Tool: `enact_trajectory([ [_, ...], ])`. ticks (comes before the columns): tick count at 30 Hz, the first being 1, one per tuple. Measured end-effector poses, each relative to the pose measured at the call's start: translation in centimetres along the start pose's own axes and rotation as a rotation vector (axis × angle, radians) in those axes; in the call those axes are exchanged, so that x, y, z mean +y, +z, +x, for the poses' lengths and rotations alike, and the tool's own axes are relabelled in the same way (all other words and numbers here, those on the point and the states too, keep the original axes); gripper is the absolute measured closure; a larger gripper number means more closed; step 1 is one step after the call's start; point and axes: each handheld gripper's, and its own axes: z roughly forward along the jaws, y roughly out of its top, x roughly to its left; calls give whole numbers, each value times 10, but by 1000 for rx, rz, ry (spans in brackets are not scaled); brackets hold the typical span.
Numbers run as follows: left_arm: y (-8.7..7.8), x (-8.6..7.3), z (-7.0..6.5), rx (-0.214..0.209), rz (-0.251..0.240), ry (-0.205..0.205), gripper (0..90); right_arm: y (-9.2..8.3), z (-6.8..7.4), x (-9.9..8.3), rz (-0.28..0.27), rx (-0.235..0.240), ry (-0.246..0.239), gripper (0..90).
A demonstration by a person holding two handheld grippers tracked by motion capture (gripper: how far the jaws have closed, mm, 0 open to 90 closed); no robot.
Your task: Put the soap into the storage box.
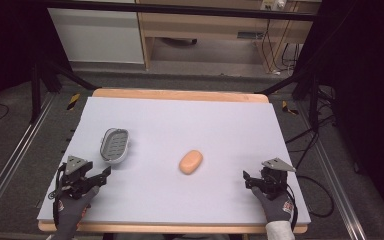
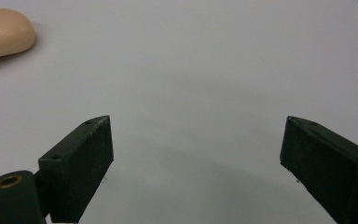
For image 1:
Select black metal stand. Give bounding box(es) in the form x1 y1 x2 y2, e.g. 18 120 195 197
29 56 100 124
254 66 324 131

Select hanging desk cables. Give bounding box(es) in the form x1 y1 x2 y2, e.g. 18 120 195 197
260 9 302 76

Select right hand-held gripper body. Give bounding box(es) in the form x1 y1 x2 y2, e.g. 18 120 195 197
259 157 297 201

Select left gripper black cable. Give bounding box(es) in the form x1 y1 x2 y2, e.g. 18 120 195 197
48 162 66 229

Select white power strip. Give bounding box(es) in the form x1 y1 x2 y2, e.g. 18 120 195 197
260 0 288 11

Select metal floor rail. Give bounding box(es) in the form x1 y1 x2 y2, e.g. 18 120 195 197
296 99 364 240
0 93 57 232

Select black floor cable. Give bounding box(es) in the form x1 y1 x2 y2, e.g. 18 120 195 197
284 84 338 219

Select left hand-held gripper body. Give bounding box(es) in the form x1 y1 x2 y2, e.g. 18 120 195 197
57 155 96 200

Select grey oval soap dish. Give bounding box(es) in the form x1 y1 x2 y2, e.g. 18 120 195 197
99 127 131 165

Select black crossbar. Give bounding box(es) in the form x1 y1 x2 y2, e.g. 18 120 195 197
29 0 318 22

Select white cabinet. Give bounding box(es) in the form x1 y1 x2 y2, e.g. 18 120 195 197
47 0 145 65

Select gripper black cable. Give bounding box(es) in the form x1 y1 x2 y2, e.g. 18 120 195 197
48 162 66 229
285 185 298 232

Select wooden table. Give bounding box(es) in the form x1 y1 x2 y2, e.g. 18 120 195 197
38 87 309 235

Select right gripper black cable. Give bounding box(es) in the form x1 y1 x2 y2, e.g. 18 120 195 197
285 185 298 232

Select yellow black floor marker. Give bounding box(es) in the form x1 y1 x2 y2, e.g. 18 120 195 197
66 93 81 111
281 100 299 117

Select white foam board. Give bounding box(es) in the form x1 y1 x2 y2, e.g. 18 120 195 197
36 96 312 226

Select person's left hand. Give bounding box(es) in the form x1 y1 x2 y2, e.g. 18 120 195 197
53 185 100 238

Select orange bread roll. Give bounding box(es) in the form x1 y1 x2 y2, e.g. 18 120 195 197
178 149 204 176

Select person's right hand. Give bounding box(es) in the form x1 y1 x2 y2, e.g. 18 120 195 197
250 185 295 224

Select wooden desk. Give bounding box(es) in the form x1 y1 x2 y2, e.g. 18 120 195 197
135 0 322 74

